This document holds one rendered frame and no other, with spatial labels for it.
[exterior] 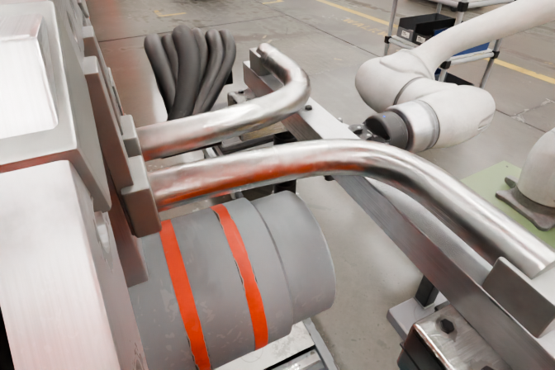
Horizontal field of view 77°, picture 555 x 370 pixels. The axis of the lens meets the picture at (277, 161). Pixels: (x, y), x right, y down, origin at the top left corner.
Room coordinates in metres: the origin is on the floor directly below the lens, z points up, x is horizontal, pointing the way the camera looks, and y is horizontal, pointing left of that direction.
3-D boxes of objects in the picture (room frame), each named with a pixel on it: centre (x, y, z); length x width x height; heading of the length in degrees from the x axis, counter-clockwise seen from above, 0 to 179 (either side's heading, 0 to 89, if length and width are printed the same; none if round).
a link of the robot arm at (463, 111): (0.58, -0.31, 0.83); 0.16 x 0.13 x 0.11; 115
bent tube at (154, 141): (0.31, 0.06, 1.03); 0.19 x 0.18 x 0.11; 115
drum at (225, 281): (0.20, 0.07, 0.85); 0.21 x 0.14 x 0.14; 115
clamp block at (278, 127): (0.41, 0.02, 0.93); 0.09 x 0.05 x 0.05; 115
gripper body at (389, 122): (0.49, -0.16, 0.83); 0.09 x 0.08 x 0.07; 115
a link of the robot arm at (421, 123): (0.52, -0.22, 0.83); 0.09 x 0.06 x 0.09; 25
